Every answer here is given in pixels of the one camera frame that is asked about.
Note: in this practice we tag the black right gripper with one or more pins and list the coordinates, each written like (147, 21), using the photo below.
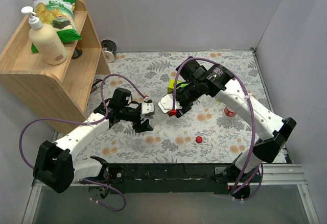
(182, 101)

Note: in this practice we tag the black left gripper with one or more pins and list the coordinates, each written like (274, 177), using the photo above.
(139, 117)

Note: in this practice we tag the clear plastic bottle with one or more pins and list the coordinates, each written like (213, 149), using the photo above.
(158, 117)

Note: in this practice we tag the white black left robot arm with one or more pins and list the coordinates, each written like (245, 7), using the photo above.
(56, 164)

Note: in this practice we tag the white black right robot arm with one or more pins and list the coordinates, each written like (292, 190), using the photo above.
(270, 132)

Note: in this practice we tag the red bottle cap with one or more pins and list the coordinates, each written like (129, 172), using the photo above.
(199, 139)

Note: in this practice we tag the red label water bottle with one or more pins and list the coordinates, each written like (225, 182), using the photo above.
(229, 112)

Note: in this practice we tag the cream lotion pump bottle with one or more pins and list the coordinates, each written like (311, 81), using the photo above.
(45, 39)

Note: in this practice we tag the green Gillette razor box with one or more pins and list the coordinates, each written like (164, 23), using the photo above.
(171, 84)

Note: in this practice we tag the wooden shelf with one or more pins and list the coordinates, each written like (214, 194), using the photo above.
(59, 92)

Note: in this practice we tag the black tape roll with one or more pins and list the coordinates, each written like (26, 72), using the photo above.
(109, 48)

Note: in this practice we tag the cassava chips bag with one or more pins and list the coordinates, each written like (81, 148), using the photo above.
(60, 15)

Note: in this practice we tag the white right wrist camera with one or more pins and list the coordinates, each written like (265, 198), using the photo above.
(168, 105)

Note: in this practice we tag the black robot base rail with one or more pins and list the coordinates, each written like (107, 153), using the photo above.
(171, 177)

